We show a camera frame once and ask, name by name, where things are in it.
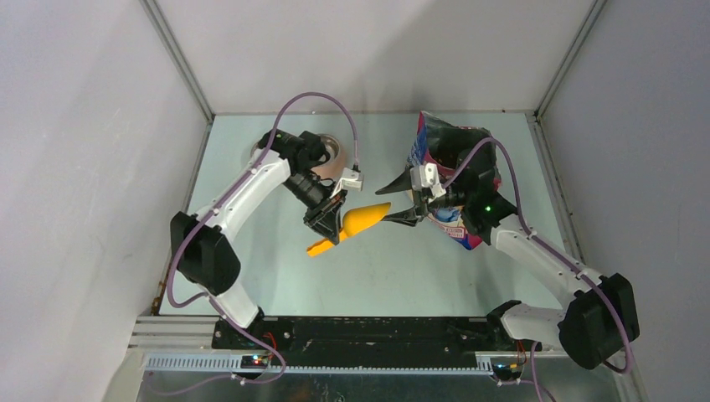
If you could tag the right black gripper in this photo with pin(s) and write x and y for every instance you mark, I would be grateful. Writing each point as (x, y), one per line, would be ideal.
(409, 217)

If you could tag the colourful cat food bag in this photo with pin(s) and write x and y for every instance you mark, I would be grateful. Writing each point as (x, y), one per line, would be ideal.
(446, 146)

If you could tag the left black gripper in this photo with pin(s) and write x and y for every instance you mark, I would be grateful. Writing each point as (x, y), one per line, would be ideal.
(324, 217)

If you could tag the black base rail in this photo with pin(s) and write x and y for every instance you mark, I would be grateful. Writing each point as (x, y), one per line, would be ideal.
(449, 342)

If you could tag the yellow plastic scoop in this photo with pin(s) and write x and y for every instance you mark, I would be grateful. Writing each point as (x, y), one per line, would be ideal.
(354, 222)

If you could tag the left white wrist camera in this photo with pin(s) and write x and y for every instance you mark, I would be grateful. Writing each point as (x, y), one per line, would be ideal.
(351, 179)

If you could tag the left aluminium frame post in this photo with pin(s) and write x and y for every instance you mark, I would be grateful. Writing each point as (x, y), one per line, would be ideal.
(175, 52)

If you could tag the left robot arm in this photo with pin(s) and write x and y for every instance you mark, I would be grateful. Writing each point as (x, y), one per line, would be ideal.
(202, 242)

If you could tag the white cable duct strip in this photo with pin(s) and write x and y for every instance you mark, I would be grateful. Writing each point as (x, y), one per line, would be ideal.
(245, 363)

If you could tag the pink double pet bowl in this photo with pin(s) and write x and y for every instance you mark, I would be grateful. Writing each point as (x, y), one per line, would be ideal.
(330, 161)

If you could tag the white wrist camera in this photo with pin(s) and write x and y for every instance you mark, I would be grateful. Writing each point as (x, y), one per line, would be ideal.
(351, 179)
(425, 181)

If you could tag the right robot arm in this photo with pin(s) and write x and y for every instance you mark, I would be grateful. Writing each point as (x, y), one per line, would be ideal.
(597, 315)

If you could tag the right aluminium frame post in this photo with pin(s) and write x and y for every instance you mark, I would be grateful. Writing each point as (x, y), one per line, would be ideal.
(571, 54)

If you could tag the aluminium frame post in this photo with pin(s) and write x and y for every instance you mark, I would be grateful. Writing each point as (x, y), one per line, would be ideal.
(175, 52)
(571, 54)

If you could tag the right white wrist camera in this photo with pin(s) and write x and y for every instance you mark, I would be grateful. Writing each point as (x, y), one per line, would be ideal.
(425, 181)

